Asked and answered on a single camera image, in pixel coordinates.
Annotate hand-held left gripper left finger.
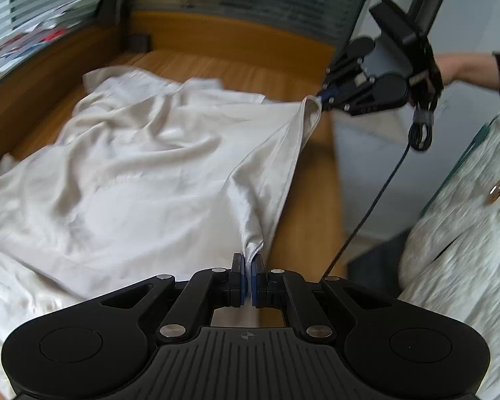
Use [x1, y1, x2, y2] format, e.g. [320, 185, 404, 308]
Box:
[100, 253, 247, 342]

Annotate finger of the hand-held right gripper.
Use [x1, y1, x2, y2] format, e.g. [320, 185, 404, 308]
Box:
[322, 81, 386, 117]
[325, 52, 369, 94]

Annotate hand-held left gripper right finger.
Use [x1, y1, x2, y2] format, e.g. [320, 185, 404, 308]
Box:
[252, 254, 401, 342]

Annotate cream satin pants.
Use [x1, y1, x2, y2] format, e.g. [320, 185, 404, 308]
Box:
[0, 66, 323, 330]

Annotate person's right forearm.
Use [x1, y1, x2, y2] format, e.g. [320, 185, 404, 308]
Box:
[435, 51, 500, 101]

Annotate wooden desk panel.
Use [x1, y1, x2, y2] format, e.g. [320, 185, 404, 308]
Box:
[129, 10, 338, 76]
[0, 19, 132, 176]

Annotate white knit cardigan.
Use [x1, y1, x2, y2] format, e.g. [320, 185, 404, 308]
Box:
[398, 104, 500, 400]

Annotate small black box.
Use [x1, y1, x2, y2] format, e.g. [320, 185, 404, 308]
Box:
[129, 33, 152, 51]

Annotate red and white papers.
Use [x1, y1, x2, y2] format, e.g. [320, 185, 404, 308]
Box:
[0, 21, 71, 57]

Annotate black cable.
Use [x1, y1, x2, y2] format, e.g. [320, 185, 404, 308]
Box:
[322, 87, 438, 280]

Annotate teal strap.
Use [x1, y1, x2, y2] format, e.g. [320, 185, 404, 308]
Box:
[425, 102, 500, 217]

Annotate dark corner post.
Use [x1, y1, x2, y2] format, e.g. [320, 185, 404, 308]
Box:
[96, 0, 132, 30]

